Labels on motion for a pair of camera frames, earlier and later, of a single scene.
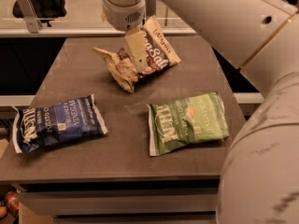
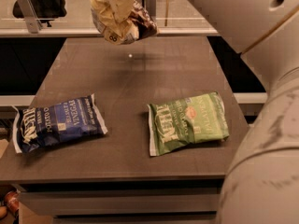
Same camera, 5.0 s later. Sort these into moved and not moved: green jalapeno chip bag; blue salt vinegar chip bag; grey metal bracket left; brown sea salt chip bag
Moved: brown sea salt chip bag
Not moved: grey metal bracket left; blue salt vinegar chip bag; green jalapeno chip bag
